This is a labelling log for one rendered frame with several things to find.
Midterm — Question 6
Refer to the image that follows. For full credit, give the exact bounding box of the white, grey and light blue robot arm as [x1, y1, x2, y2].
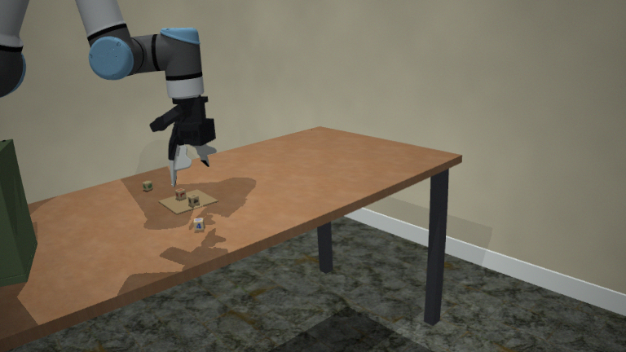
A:
[0, 0, 204, 132]

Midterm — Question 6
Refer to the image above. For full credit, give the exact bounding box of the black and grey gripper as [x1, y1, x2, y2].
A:
[169, 95, 217, 187]

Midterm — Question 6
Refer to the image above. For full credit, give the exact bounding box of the tan square mat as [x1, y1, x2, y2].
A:
[158, 190, 218, 214]

